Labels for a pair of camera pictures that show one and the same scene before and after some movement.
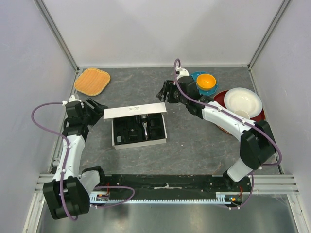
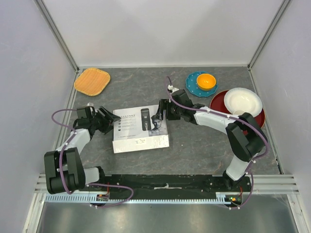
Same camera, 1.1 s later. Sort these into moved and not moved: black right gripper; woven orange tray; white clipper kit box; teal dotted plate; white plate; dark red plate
Moved: black right gripper; white clipper kit box
Not moved: woven orange tray; white plate; dark red plate; teal dotted plate
